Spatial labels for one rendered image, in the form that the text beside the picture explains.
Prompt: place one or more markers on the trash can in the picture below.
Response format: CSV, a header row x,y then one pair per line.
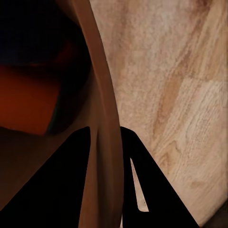
x,y
92,103

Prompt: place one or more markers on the can of soda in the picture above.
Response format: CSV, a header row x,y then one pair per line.
x,y
32,100
61,64
32,32

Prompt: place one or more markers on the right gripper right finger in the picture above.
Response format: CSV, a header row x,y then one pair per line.
x,y
166,210

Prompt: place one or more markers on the cabinet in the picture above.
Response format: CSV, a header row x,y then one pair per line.
x,y
219,219

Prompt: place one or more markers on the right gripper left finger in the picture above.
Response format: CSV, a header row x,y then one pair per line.
x,y
52,198

